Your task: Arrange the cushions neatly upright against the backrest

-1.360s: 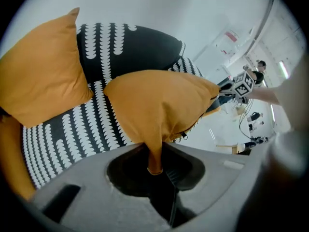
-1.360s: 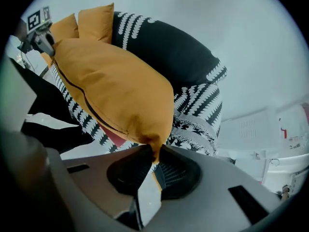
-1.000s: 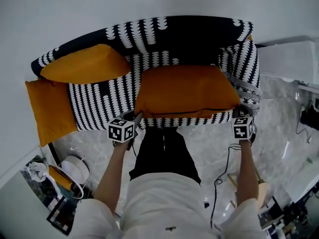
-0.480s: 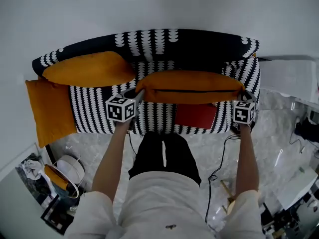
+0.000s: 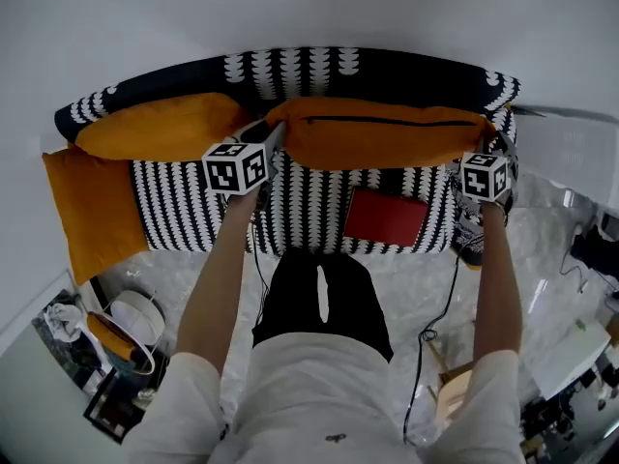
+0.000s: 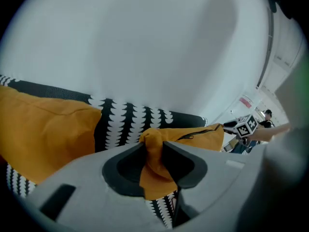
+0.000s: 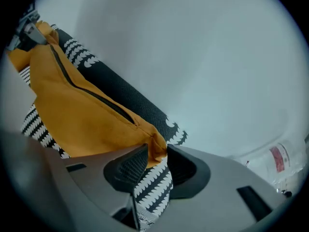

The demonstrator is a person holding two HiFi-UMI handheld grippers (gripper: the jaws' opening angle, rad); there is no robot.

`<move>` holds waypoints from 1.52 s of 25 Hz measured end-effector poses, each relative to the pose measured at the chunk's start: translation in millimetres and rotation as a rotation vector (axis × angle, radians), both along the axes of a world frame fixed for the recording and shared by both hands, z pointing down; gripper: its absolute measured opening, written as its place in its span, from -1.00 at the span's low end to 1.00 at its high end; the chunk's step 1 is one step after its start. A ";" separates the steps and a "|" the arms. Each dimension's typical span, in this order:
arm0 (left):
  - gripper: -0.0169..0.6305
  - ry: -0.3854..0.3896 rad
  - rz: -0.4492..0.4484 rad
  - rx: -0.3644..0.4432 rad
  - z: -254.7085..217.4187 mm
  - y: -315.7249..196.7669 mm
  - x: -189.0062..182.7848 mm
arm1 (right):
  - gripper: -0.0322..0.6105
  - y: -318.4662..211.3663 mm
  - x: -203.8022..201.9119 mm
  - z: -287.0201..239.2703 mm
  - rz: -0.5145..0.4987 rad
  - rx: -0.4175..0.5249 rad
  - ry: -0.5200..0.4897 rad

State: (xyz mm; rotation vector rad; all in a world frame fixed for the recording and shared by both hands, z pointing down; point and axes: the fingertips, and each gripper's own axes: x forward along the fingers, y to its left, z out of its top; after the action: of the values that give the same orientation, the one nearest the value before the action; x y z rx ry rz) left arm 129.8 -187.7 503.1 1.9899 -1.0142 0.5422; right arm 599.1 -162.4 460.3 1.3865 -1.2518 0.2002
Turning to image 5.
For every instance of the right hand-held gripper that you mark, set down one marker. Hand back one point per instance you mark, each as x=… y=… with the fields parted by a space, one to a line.
x=483 y=177

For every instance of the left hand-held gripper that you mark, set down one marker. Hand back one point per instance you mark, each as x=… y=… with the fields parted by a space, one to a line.
x=234 y=167

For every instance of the black white sofa with backrest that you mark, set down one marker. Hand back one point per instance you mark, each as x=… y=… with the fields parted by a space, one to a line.
x=309 y=73

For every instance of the orange cushion with zipper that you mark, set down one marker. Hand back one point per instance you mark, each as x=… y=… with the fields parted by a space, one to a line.
x=367 y=138

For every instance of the plain orange cushion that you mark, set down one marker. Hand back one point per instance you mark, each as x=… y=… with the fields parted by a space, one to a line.
x=97 y=206
x=159 y=126

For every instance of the person's right forearm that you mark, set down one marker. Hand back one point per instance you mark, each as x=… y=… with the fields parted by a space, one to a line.
x=498 y=283

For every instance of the person's left forearm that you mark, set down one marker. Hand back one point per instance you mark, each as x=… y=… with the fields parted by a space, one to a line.
x=217 y=278

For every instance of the white radiator cabinet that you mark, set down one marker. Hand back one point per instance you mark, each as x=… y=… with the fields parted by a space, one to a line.
x=566 y=148

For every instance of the black white patterned cloth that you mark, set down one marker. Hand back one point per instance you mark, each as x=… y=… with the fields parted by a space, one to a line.
x=468 y=240

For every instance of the red flat book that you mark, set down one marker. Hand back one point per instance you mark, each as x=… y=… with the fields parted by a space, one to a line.
x=384 y=218

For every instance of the person's black shorts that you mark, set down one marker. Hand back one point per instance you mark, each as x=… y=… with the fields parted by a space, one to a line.
x=295 y=298

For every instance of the white table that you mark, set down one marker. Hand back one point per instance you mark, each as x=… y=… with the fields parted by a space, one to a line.
x=570 y=356

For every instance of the wooden stool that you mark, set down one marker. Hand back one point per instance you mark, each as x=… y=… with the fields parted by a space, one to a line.
x=452 y=387

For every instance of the person's white shirt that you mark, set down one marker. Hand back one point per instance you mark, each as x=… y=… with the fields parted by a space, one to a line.
x=314 y=394

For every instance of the round glass side table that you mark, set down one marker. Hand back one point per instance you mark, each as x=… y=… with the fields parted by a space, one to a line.
x=140 y=358

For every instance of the small orange cushion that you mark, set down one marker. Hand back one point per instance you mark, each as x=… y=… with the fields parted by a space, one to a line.
x=109 y=336

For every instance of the framed grey picture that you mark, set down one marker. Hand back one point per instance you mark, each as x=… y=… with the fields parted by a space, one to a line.
x=65 y=336

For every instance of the black picture frame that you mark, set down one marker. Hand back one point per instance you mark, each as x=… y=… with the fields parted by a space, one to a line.
x=111 y=411

